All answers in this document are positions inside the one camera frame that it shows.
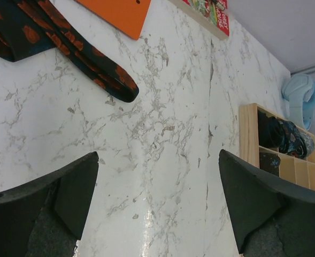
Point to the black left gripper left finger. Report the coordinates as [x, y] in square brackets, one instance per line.
[46, 216]

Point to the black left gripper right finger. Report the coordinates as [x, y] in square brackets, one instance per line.
[270, 216]

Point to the black orange floral tie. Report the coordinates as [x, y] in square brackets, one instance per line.
[28, 28]

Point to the rolled dark speckled tie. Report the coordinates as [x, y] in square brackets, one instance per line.
[270, 163]

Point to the rolled blue floral tie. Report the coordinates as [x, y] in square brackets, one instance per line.
[291, 140]

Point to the rolled grey paisley tie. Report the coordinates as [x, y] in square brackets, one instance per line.
[308, 142]

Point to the rolled dark teal tie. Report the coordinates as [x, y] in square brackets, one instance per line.
[269, 131]

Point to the light blue headband device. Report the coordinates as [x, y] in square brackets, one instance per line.
[299, 91]

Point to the red green book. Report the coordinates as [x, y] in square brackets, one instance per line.
[212, 15]

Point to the orange board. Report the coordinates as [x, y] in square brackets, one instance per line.
[128, 16]

